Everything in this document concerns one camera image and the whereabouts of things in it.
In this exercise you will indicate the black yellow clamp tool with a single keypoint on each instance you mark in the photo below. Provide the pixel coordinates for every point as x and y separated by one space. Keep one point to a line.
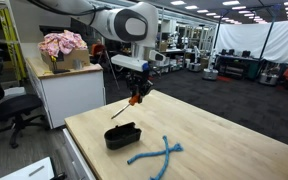
58 68

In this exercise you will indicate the pink patterned cloth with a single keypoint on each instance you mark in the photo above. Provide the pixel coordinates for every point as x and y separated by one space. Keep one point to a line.
62 41

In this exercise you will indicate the camera tripod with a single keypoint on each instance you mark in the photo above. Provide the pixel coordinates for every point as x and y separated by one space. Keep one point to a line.
112 70

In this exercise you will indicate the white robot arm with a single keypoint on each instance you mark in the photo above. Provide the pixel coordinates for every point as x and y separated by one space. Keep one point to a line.
130 23

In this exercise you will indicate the yellow ladder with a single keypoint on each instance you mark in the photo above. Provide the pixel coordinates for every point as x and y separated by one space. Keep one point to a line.
12 43

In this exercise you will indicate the person in orange shirt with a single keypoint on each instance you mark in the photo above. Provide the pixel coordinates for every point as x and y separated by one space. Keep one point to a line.
98 50

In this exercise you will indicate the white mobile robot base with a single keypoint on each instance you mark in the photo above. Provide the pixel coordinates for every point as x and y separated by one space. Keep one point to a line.
210 71

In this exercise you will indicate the white flat box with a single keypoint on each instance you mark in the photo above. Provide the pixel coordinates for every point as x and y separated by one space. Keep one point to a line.
27 171

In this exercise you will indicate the white table frame rail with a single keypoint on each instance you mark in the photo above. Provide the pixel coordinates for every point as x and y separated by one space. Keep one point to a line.
79 156

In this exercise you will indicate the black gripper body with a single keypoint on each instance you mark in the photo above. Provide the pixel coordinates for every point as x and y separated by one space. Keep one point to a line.
139 80

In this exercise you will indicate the dark background workbench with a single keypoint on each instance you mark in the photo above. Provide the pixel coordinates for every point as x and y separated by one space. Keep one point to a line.
237 65

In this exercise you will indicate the black plastic container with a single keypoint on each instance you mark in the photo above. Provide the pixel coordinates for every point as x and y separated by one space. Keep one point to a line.
122 135

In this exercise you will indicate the white cabinet with wood top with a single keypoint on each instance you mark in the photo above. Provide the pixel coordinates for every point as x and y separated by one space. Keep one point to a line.
70 90

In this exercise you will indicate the white hanging curtain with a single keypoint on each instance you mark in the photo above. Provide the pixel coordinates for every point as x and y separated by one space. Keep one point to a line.
250 36

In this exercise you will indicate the black office chair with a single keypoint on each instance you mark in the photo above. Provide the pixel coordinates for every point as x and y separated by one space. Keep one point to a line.
14 106

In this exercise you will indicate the cardboard box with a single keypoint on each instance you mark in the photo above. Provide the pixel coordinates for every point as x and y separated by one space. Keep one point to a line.
70 58

